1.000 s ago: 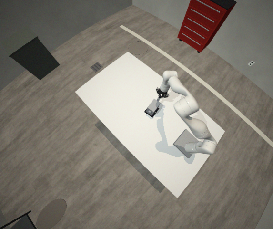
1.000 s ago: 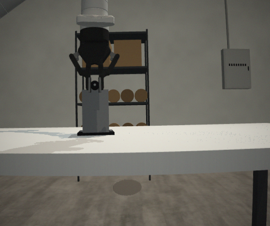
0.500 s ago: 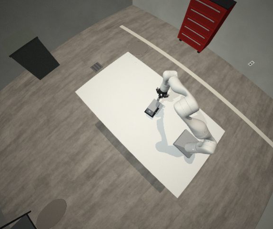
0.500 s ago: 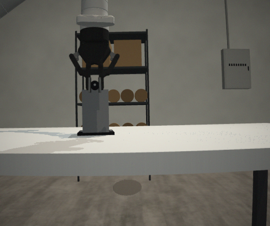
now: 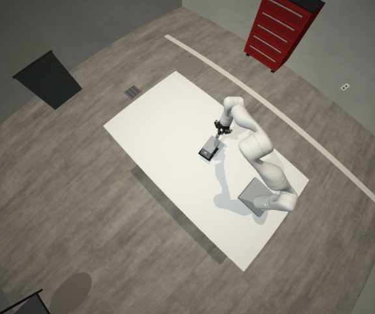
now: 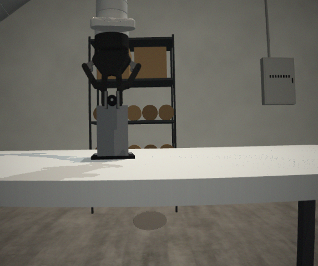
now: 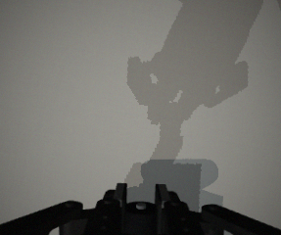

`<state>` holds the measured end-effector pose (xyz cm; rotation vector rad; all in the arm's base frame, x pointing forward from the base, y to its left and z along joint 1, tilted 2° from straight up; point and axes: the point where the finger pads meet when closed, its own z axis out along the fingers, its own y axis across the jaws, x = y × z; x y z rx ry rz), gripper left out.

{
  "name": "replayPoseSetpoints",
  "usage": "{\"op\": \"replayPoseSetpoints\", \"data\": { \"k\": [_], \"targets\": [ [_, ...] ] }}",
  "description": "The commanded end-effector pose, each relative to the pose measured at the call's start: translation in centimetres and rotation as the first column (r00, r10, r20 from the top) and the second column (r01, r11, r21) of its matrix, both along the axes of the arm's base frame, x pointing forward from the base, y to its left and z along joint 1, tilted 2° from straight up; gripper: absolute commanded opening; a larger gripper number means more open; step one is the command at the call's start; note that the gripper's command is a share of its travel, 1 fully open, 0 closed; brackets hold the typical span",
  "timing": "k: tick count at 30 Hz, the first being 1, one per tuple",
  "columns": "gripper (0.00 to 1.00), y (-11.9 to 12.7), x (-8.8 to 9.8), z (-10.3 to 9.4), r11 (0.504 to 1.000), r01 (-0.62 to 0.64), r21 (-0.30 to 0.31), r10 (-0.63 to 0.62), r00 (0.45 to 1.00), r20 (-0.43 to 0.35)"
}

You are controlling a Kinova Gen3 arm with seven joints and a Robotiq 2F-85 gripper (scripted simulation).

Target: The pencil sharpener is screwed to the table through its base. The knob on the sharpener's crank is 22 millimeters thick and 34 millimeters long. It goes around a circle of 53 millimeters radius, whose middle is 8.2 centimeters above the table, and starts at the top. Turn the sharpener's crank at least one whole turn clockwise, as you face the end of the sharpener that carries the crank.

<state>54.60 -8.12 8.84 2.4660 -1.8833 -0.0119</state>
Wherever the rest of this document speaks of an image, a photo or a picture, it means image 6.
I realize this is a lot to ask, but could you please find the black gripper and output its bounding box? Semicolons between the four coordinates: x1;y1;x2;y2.
82;32;141;109

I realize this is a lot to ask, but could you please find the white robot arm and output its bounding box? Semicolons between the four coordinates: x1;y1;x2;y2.
0;0;135;36

